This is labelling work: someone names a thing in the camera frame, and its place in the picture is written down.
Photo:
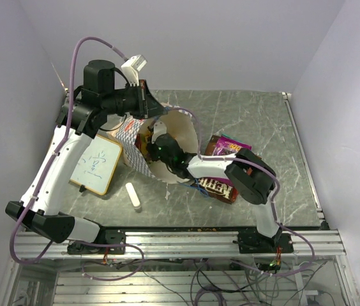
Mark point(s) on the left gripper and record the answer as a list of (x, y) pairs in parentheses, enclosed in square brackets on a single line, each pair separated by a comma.
[(148, 106)]

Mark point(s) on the checkered paper bag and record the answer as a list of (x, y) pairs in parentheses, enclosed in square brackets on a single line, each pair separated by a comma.
[(171, 153)]

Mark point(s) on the purple candy bag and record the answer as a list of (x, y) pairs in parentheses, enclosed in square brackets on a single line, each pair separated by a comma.
[(225, 146)]

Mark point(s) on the dark brown snack bag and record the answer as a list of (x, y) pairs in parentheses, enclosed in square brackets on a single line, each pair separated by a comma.
[(210, 187)]

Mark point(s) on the colourful fruit candy bag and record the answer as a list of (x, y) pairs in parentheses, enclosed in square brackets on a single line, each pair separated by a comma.
[(143, 139)]

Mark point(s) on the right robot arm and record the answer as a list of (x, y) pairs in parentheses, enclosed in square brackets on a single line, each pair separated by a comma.
[(254, 180)]

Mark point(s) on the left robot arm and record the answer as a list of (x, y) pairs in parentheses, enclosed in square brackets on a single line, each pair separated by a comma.
[(106, 90)]

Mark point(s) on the white marker eraser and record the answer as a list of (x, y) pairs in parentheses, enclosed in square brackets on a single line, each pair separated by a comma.
[(133, 197)]

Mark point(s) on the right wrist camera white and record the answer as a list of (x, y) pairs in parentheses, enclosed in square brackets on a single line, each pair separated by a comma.
[(159, 128)]

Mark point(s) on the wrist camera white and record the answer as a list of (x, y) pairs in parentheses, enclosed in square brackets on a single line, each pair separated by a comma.
[(159, 128), (131, 68)]

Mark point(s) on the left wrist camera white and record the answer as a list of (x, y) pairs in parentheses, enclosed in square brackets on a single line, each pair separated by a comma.
[(131, 68)]

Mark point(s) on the small whiteboard orange frame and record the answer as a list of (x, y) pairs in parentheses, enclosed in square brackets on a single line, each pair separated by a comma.
[(97, 165)]

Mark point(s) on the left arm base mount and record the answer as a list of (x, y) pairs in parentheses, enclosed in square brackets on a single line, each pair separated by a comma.
[(108, 241)]

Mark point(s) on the aluminium rail frame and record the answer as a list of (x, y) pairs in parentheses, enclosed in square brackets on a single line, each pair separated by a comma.
[(195, 244)]

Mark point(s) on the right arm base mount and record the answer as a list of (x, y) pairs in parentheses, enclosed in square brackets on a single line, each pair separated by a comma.
[(251, 242)]

